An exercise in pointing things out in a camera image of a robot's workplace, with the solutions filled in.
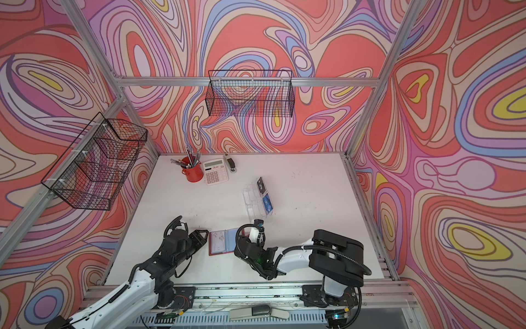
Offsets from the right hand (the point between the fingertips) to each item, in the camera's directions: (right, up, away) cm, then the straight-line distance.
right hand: (243, 242), depth 85 cm
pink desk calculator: (-18, +30, +23) cm, 42 cm away
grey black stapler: (-9, +34, +25) cm, 43 cm away
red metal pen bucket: (-28, +29, +22) cm, 46 cm away
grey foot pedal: (+8, -16, -19) cm, 26 cm away
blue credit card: (+11, +16, +3) cm, 20 cm away
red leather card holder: (-9, 0, +1) cm, 9 cm away
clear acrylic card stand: (+6, +16, +8) cm, 19 cm away
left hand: (-13, +4, 0) cm, 14 cm away
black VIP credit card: (+7, +23, +10) cm, 27 cm away
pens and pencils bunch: (-30, +36, +19) cm, 51 cm away
